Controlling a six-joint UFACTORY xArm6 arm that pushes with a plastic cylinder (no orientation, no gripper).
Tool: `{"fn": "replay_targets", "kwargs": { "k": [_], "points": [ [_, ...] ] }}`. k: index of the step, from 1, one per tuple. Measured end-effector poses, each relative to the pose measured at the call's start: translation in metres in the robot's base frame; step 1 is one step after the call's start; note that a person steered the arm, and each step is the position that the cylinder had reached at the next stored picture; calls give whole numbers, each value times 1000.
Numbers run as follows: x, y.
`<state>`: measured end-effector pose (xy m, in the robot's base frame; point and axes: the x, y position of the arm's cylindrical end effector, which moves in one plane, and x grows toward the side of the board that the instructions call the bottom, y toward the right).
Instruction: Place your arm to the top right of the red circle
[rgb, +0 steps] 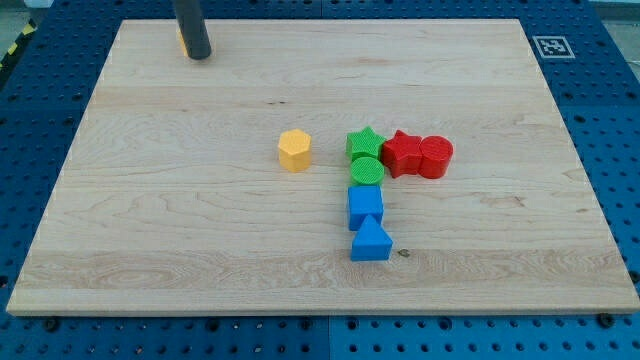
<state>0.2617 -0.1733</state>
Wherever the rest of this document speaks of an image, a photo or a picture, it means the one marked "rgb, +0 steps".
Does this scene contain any yellow block behind arm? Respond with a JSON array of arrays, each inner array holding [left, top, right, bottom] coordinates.
[[176, 28, 189, 58]]

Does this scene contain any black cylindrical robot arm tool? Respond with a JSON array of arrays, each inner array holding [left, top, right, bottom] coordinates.
[[173, 0, 212, 60]]

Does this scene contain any green circle block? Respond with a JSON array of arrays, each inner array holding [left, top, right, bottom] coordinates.
[[350, 157, 385, 185]]

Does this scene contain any red circle block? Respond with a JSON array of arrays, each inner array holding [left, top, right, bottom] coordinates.
[[418, 135, 454, 179]]

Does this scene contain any yellow hexagon block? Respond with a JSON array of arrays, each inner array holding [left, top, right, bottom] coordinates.
[[278, 129, 312, 172]]

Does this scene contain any blue cube block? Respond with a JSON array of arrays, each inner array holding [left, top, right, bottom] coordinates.
[[347, 185, 384, 231]]

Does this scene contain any wooden board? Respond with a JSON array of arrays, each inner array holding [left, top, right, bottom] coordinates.
[[7, 19, 639, 317]]

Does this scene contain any green star block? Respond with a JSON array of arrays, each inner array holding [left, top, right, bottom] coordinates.
[[345, 126, 386, 161]]

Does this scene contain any blue triangle block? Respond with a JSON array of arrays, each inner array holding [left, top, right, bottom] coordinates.
[[350, 215, 393, 261]]

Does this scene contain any red star block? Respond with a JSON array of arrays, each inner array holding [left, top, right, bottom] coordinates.
[[382, 130, 422, 178]]

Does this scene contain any white fiducial marker tag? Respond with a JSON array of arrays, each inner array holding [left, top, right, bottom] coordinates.
[[533, 35, 575, 59]]

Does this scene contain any yellow black hazard tape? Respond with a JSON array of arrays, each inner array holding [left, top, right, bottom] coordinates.
[[1, 19, 37, 71]]

